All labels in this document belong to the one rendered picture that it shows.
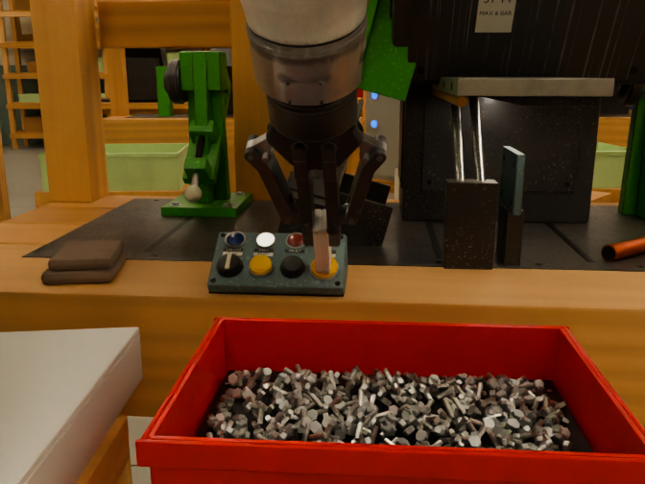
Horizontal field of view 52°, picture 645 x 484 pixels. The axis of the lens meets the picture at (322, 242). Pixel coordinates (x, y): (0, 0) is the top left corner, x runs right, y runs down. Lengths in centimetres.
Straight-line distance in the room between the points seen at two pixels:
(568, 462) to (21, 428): 35
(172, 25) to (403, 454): 114
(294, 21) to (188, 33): 96
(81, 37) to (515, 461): 118
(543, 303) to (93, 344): 45
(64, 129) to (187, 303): 74
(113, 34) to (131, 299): 81
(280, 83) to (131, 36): 97
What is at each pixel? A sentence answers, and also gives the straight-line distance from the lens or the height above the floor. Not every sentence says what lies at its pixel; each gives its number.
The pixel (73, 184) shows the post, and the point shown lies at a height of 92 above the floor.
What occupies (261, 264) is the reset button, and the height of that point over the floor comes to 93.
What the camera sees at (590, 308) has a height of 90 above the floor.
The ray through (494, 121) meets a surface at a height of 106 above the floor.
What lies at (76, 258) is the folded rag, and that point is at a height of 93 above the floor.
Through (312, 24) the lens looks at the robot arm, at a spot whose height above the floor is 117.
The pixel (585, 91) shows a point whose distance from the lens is 75.
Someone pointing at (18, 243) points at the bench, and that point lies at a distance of 113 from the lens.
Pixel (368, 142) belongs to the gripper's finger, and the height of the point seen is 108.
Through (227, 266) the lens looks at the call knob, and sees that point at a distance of 72.
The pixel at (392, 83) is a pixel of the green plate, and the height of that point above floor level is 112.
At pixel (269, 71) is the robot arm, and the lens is 51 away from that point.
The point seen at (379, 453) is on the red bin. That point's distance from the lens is 41.
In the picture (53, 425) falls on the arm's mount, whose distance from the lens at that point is 50.
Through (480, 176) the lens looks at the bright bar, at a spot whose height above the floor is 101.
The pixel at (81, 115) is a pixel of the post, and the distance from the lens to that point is 140.
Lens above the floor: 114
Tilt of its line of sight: 14 degrees down
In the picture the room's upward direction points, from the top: straight up
